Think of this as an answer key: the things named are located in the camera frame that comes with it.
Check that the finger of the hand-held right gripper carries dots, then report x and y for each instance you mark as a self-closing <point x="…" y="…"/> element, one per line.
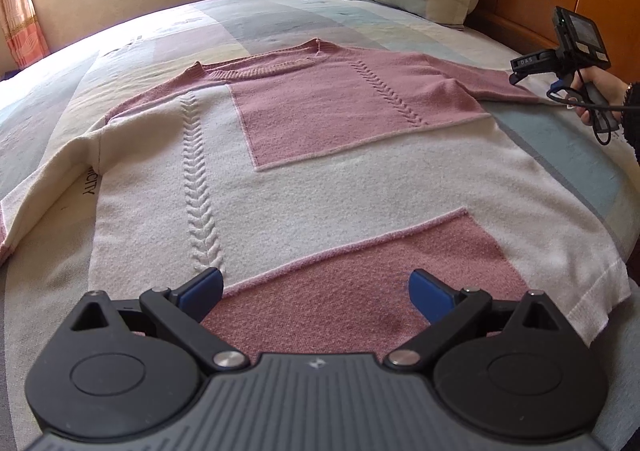
<point x="515" y="73"/>

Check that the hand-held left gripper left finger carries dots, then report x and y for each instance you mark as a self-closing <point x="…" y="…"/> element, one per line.
<point x="202" y="288"/>

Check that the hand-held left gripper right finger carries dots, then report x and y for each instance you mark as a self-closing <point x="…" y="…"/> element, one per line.
<point x="430" y="291"/>

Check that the pink and white knit sweater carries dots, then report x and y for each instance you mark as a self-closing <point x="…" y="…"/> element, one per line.
<point x="325" y="181"/>

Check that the person's right forearm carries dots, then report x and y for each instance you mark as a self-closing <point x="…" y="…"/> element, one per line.
<point x="634" y="131"/>

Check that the person's right hand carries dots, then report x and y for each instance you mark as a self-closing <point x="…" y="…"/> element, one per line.
<point x="612" y="91"/>

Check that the bed with patchwork sheet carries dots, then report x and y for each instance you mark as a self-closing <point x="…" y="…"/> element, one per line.
<point x="575" y="171"/>

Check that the pink striped curtain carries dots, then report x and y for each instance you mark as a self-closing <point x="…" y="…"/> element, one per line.
<point x="20" y="6"/>

